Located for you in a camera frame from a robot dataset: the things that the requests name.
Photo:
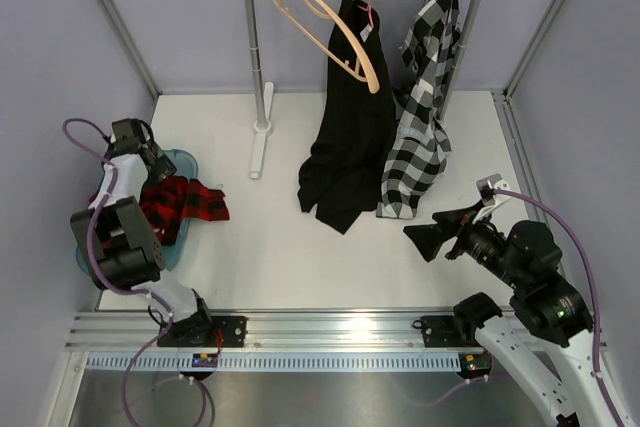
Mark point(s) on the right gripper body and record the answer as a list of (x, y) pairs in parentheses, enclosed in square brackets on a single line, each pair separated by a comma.
[(483, 243)]

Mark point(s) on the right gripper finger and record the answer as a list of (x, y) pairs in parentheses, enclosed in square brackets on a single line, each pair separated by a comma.
[(453, 220), (428, 239)]

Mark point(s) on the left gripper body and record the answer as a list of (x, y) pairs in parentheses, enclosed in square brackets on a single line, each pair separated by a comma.
[(162, 167)]

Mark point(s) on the red black plaid shirt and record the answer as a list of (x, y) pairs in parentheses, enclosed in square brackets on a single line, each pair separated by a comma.
[(195, 202)]

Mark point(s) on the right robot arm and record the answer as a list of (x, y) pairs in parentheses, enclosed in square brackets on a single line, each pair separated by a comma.
[(574, 390)]

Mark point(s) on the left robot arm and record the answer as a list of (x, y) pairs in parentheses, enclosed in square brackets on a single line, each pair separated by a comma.
[(183, 316)]

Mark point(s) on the white black plaid shirt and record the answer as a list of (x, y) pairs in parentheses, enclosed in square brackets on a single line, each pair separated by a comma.
[(418, 156)]

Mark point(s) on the teal plastic bin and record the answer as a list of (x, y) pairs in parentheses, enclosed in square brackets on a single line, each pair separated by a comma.
[(187, 167)]

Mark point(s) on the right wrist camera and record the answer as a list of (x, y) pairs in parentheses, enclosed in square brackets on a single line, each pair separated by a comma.
[(488, 189)]

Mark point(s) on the left aluminium frame post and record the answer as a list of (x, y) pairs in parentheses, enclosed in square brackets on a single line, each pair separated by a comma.
[(128, 45)]

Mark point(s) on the aluminium frame post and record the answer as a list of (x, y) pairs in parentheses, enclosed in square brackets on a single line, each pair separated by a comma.
[(533, 46), (128, 45)]

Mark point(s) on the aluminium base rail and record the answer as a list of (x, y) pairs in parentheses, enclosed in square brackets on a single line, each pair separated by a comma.
[(286, 331)]

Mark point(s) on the white cable duct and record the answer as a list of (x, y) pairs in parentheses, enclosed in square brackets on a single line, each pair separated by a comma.
[(299, 362)]

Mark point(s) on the right aluminium frame post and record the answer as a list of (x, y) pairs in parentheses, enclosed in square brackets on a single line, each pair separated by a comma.
[(533, 46)]

